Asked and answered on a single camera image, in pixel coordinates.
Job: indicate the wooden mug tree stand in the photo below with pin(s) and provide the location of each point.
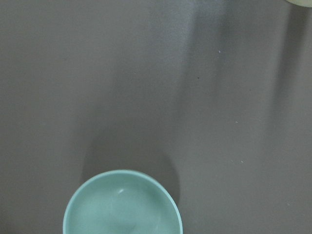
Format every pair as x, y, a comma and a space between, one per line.
303, 3

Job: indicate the green bowl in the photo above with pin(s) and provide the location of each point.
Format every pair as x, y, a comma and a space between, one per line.
122, 202

